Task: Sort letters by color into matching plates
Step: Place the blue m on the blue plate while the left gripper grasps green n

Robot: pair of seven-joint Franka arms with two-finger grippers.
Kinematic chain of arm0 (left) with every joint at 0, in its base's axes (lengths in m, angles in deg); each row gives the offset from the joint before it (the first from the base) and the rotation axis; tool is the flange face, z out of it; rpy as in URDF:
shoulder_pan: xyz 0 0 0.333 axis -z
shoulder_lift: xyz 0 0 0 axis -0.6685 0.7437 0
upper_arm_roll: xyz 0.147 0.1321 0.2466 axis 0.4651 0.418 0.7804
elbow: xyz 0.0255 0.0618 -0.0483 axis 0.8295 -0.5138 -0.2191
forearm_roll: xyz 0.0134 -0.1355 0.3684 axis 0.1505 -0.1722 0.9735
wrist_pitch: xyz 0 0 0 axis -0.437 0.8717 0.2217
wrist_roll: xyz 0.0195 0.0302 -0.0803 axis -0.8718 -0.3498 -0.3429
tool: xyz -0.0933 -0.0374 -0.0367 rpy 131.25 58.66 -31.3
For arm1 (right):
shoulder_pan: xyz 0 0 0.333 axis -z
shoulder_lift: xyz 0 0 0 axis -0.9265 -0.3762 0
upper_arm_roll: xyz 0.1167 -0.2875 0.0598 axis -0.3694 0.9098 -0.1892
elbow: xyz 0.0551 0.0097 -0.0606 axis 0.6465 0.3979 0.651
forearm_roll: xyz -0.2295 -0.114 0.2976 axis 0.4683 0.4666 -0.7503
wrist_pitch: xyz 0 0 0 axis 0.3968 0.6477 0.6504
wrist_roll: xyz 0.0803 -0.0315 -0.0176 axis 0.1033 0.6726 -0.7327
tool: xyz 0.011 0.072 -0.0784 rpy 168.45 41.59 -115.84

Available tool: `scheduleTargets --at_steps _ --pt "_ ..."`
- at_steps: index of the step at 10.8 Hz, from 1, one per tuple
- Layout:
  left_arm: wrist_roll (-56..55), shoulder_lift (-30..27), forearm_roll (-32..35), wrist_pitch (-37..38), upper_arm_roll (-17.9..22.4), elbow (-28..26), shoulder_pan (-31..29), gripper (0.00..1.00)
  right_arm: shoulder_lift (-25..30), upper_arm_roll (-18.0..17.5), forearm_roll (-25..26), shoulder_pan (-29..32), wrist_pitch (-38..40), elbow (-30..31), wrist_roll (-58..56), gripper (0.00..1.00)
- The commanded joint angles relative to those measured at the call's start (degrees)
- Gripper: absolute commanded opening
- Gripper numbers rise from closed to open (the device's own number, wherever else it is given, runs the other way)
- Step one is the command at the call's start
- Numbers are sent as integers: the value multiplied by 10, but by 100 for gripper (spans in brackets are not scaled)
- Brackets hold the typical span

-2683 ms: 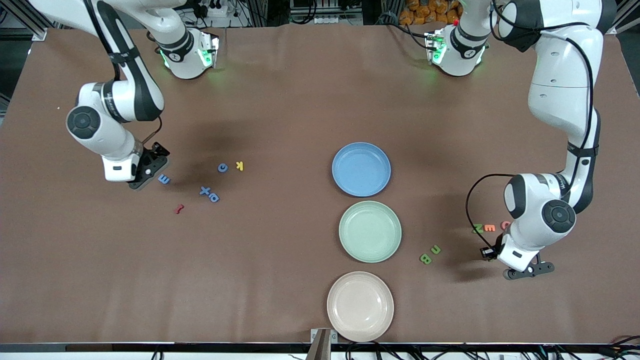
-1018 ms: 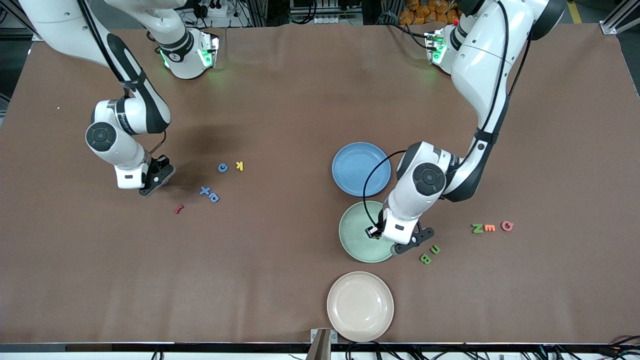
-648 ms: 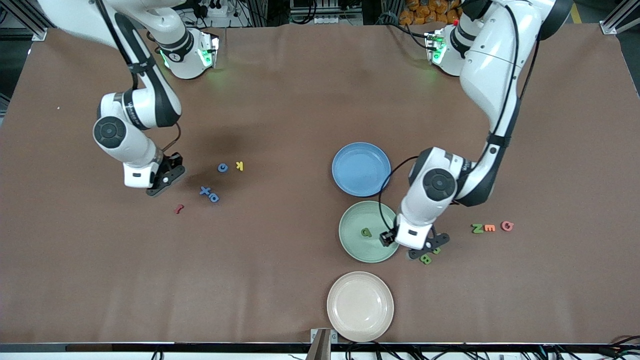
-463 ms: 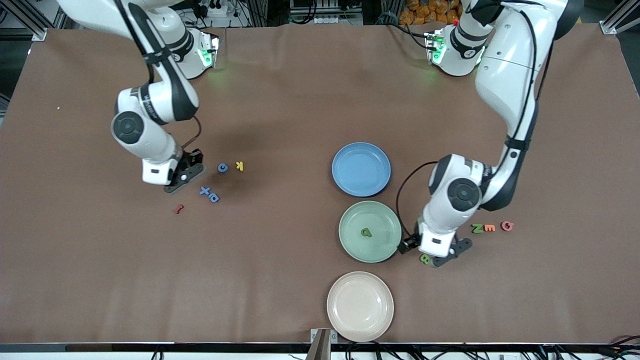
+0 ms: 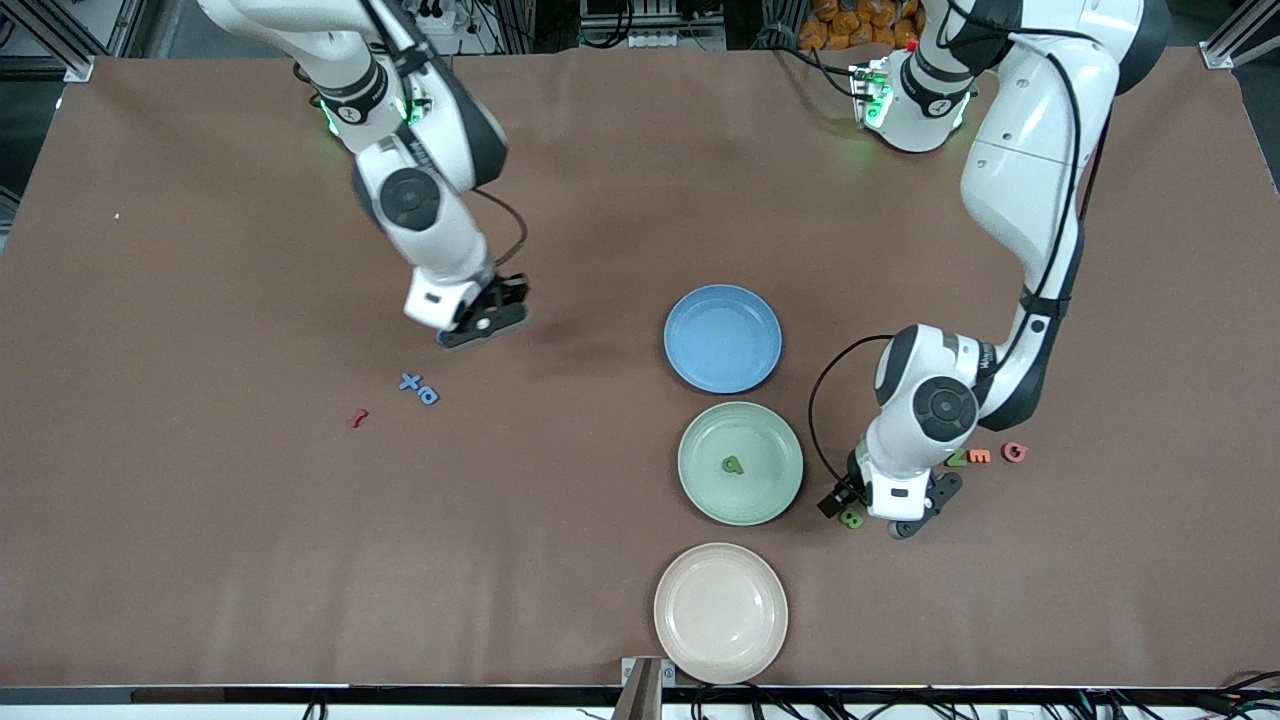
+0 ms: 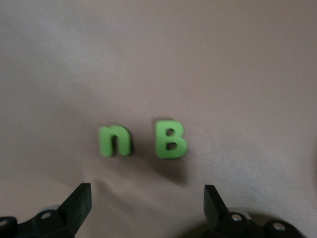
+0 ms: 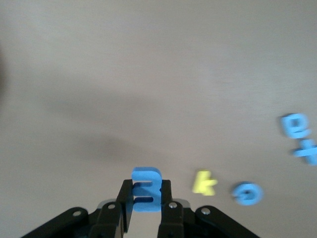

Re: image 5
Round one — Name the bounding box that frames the light green plate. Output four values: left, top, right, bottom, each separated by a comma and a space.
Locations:
677, 401, 804, 527

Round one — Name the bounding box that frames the aluminium frame profile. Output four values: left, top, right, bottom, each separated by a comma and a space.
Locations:
0, 0, 98, 83
1200, 0, 1280, 71

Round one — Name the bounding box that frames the metal table edge rail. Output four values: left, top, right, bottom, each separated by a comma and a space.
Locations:
0, 684, 1280, 707

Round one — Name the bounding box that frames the metal table edge bracket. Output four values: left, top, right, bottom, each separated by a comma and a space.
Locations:
620, 656, 677, 720

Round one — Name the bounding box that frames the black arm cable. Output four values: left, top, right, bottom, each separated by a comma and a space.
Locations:
808, 334, 898, 489
465, 188, 530, 272

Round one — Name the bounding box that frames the white empty power strip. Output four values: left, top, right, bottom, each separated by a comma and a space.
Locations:
622, 22, 693, 48

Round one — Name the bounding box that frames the pile of orange bags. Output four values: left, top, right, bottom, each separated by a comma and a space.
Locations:
797, 0, 926, 51

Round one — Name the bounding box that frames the blue plate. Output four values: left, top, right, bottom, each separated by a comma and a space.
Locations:
664, 284, 783, 395

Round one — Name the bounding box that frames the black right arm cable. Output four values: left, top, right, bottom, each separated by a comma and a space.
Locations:
465, 188, 530, 272

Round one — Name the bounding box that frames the brown table cover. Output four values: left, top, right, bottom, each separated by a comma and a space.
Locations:
0, 45, 1280, 691

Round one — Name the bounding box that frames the beige plate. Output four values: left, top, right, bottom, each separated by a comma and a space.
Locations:
653, 542, 789, 685

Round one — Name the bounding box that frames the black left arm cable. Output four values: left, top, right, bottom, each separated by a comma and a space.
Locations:
808, 334, 898, 489

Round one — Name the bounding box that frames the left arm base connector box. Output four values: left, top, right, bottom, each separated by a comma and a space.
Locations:
848, 60, 894, 128

